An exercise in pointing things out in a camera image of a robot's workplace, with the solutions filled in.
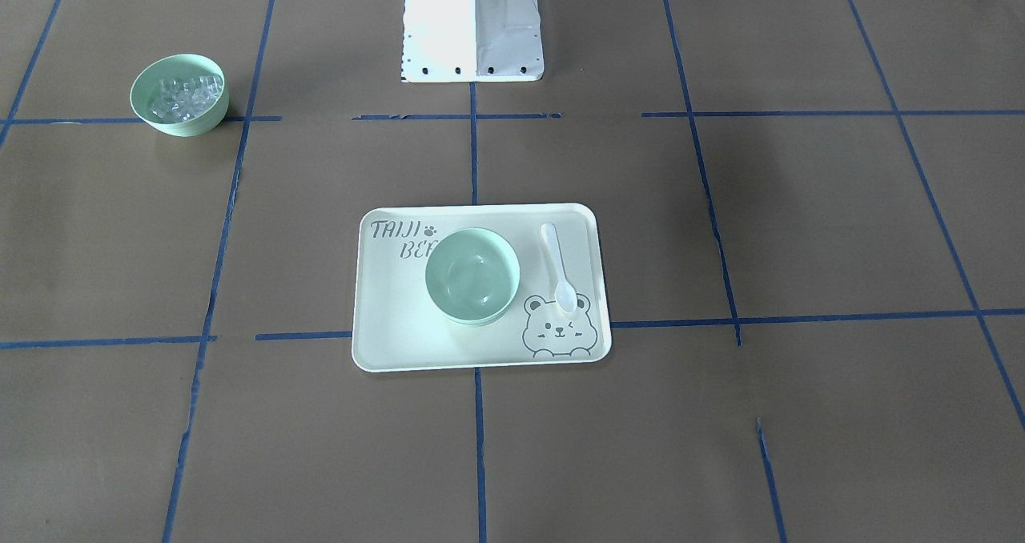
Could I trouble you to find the white plastic spoon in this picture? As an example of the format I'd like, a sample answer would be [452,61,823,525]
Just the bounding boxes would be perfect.
[541,223,577,316]

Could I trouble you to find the green bowl on tray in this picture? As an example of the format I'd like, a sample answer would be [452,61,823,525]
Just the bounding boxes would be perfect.
[440,307,508,327]

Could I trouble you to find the pale cream serving tray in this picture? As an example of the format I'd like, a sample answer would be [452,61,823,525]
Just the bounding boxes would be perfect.
[352,203,612,372]

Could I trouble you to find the green bowl with ice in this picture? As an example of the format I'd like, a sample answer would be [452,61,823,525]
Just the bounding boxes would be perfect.
[129,54,230,138]

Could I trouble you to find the clear ice cubes pile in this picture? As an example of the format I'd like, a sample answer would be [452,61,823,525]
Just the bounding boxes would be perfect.
[149,74,224,123]

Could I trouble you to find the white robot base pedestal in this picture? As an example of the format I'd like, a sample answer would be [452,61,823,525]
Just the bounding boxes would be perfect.
[400,0,545,83]

